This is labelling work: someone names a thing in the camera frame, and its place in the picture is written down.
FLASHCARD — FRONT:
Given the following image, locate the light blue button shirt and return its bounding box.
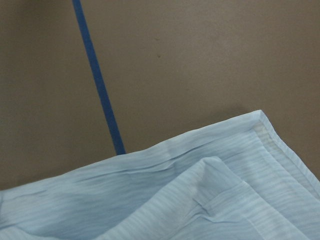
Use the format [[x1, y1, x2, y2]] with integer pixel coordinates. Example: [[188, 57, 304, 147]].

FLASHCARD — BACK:
[[0, 110, 320, 240]]

